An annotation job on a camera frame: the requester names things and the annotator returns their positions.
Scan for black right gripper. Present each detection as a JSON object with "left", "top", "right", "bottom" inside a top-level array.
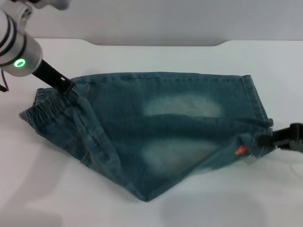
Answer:
[{"left": 245, "top": 123, "right": 303, "bottom": 166}]

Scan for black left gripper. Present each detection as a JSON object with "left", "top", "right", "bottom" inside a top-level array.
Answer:
[{"left": 32, "top": 59, "right": 76, "bottom": 95}]

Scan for blue denim shorts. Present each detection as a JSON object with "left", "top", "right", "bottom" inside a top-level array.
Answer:
[{"left": 18, "top": 72, "right": 275, "bottom": 203}]

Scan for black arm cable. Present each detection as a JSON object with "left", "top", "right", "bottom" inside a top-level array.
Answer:
[{"left": 0, "top": 70, "right": 9, "bottom": 93}]

